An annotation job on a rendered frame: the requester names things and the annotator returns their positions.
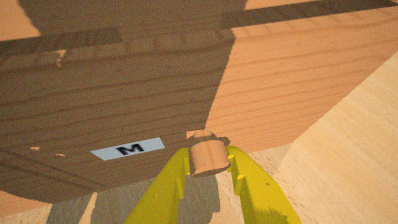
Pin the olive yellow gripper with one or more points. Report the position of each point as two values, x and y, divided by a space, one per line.
262 199

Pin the brown wooden chest of drawers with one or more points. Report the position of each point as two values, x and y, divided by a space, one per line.
32 18

